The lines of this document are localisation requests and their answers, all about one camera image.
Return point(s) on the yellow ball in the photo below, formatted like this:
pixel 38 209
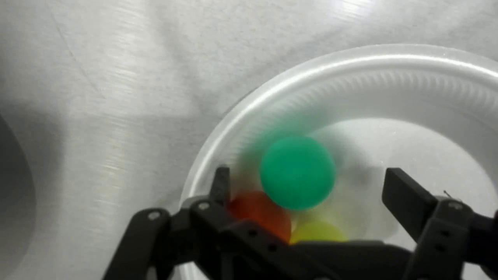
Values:
pixel 318 232

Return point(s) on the green ball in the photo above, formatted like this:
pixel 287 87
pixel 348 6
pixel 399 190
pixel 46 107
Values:
pixel 298 173

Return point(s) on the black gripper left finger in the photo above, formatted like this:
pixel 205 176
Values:
pixel 219 243

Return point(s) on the white foam plate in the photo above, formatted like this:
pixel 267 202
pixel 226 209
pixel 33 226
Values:
pixel 405 87

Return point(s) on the orange ball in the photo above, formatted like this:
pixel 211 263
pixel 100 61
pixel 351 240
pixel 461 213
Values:
pixel 259 212

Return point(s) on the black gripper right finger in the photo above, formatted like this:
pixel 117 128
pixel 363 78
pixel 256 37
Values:
pixel 446 233

